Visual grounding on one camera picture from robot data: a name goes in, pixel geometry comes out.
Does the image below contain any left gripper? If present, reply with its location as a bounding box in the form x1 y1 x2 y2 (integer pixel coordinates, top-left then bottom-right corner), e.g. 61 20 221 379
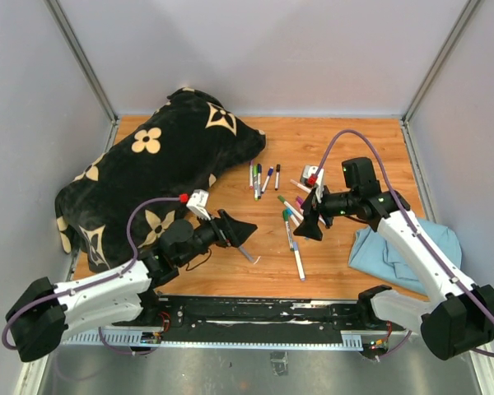
177 207 257 267

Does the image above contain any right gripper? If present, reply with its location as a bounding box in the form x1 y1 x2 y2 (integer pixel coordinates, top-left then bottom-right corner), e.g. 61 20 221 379
293 182 359 240

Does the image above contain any light blue marker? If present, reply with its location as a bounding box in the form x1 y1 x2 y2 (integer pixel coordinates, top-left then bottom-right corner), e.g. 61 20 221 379
289 214 300 227

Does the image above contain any purple marker grey body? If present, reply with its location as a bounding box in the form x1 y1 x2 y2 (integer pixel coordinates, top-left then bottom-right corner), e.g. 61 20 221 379
237 246 254 263

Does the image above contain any lavender cap marker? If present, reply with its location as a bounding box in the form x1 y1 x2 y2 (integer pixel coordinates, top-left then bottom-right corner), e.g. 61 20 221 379
293 241 306 281

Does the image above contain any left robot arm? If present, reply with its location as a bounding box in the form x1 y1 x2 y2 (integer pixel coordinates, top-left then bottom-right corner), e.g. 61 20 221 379
2 210 258 362

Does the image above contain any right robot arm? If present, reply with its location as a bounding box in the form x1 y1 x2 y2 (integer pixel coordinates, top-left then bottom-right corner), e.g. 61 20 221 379
294 157 494 360

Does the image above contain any magenta cap marker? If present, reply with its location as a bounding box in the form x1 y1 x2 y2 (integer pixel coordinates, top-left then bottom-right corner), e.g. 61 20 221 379
296 196 327 227

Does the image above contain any green cap white marker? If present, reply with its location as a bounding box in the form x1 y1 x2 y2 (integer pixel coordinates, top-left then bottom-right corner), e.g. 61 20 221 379
277 195 303 221

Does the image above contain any black cap whiteboard marker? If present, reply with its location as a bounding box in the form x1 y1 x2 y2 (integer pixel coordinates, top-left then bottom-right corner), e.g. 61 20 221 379
274 164 281 191

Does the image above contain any blue cap whiteboard marker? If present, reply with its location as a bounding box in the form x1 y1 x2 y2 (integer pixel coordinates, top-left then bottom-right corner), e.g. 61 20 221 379
261 166 274 194

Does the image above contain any light green marker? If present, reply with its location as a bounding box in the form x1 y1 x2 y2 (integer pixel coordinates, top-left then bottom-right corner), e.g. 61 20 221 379
253 164 259 201

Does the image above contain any light blue cloth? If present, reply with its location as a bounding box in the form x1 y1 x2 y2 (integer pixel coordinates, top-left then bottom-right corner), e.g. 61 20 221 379
348 218 462 295

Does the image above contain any black floral plush blanket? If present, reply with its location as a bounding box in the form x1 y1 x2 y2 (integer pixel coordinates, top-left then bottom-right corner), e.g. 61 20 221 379
54 87 266 273

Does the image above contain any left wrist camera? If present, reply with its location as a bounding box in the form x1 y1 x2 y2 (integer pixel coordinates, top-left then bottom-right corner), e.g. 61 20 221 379
186 189 212 221

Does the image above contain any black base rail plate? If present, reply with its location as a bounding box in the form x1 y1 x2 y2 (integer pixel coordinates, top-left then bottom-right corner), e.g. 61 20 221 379
117 295 388 344

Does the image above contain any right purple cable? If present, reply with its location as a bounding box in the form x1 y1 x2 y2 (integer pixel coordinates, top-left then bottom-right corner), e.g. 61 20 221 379
316 129 494 363

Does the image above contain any purple cable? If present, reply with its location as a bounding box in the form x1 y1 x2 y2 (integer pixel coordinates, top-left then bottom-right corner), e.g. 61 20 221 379
316 129 494 363
1 194 184 356

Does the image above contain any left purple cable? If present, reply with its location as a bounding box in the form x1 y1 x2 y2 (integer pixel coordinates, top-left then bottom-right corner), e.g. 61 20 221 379
1 194 184 356

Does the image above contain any slotted cable duct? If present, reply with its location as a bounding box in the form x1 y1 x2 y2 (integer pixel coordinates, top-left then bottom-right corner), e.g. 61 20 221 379
61 328 364 352

